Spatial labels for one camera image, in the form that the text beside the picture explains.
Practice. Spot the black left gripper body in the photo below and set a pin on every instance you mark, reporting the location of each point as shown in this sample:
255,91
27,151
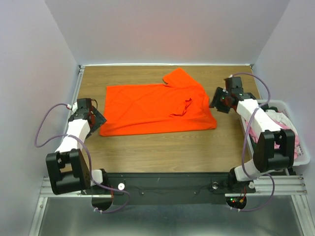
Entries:
99,120

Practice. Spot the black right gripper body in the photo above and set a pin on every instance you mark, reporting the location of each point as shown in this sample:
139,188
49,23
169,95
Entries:
219,100

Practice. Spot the orange t shirt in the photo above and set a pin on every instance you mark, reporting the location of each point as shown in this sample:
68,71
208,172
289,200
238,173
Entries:
179,104

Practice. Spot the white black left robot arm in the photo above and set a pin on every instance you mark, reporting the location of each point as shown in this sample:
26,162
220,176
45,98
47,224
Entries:
67,168

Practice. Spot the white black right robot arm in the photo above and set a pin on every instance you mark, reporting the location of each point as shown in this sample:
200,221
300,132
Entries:
275,147

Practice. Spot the white garment in basket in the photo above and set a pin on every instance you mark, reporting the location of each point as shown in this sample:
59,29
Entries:
281,119

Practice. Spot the pink t shirt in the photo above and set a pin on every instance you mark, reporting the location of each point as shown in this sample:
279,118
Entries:
297,142

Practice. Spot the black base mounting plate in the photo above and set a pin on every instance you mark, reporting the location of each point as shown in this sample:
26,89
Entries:
169,189

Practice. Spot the white perforated laundry basket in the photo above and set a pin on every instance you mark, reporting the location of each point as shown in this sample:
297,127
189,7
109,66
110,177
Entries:
302,156

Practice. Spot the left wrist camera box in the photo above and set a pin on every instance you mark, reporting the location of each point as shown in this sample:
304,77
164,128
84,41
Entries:
81,103

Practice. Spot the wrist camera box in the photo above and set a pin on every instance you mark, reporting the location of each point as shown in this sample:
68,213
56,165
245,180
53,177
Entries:
81,103
234,85

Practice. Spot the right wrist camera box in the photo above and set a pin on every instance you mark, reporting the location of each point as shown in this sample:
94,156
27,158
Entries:
234,85

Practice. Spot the aluminium frame rail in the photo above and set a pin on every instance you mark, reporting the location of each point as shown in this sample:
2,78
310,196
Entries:
284,186

